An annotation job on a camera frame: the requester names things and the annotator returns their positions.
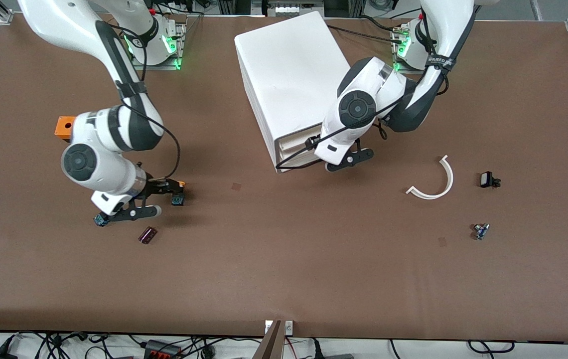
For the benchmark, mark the chrome tee fitting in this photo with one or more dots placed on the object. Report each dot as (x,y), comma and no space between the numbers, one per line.
(481,231)

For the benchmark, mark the grey socket strip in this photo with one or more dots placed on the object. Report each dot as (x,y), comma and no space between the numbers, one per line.
(289,9)

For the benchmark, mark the white drawer cabinet shell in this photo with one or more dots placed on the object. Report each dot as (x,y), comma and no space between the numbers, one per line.
(284,65)

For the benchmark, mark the black square white-faced switch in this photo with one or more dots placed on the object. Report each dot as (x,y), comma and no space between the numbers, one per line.
(486,179)

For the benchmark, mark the black power strip red switches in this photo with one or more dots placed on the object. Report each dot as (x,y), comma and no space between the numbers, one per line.
(162,351)

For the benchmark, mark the aluminium camera post with bracket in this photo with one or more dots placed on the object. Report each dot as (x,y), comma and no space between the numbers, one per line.
(271,344)

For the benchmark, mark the orange button enclosure box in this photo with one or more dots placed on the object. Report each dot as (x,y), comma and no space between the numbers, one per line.
(64,127)

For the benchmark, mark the white curved pipe clamp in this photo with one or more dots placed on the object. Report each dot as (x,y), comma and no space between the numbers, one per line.
(449,179)

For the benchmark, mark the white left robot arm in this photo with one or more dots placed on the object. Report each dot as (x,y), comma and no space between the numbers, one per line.
(358,107)

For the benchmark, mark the purple cylindrical capacitor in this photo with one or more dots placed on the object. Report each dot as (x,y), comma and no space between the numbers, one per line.
(147,235)

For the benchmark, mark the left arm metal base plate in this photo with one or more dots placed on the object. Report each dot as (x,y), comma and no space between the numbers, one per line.
(399,70)

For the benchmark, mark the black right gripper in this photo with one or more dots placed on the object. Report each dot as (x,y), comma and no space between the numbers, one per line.
(155,188)

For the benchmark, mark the plain white drawer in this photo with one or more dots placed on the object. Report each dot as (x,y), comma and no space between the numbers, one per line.
(286,153)
(309,157)

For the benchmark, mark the yellow push button blue block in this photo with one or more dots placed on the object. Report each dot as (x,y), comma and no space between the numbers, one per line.
(178,200)

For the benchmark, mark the green push button switch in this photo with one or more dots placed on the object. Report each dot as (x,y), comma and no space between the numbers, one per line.
(100,220)

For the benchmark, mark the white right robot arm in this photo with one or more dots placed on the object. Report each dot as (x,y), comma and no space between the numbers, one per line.
(99,164)

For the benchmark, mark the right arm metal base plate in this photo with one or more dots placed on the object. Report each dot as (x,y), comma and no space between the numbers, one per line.
(164,66)

